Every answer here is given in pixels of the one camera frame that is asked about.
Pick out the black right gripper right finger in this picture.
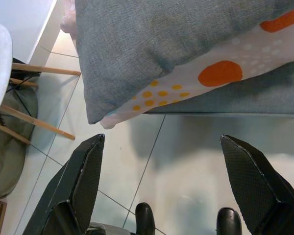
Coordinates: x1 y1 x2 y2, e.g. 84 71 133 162
220 134 294 235

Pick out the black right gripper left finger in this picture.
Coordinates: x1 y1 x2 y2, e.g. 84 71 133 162
23 133 106 235

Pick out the grey fabric pillow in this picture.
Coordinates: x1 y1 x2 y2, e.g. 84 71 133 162
73 0 294 124

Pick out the pink dotted pillow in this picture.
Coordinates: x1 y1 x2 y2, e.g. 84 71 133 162
60 4 294 130

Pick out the black robot right foot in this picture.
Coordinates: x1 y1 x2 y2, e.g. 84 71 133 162
216 207 244 235

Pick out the black robot foot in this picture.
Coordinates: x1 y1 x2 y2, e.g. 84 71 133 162
216 207 244 235
135 202 155 235

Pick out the olive green bag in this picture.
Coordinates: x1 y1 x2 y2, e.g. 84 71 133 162
0 75 39 199

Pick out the black robot left foot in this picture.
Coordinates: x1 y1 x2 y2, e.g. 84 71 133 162
135 202 155 235

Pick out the grey upholstered footstool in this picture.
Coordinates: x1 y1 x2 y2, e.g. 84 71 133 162
144 58 294 120

